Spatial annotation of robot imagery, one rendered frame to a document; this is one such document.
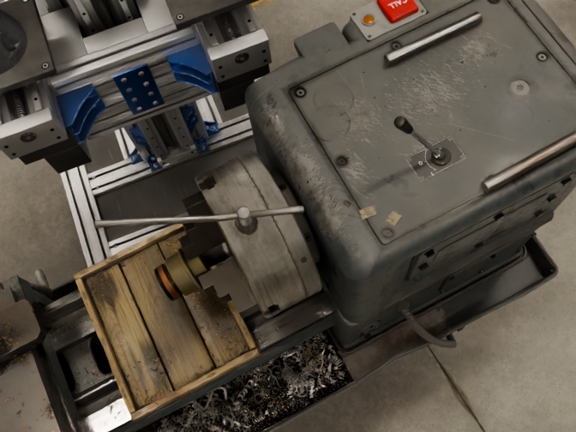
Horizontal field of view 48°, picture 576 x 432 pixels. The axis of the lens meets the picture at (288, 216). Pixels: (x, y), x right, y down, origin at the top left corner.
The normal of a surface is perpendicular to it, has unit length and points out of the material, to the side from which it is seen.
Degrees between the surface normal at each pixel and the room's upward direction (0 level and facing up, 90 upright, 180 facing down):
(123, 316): 0
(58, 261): 0
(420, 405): 0
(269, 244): 29
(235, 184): 18
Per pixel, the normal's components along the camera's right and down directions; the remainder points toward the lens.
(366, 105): -0.06, -0.36
